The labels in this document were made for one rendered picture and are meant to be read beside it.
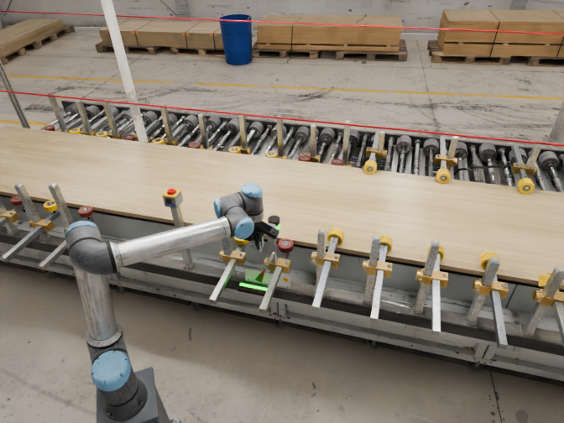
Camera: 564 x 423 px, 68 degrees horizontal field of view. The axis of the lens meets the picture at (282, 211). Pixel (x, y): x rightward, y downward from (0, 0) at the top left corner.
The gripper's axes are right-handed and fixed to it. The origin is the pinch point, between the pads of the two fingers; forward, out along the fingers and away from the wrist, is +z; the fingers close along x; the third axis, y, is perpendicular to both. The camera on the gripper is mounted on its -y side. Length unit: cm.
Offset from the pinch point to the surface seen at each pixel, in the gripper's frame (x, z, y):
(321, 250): -6.2, -1.0, -28.2
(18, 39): -503, 73, 648
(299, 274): -24.4, 38.5, -12.8
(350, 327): -30, 84, -45
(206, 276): -4.0, 31.7, 35.3
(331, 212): -51, 10, -25
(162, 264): -5, 31, 64
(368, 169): -96, 6, -41
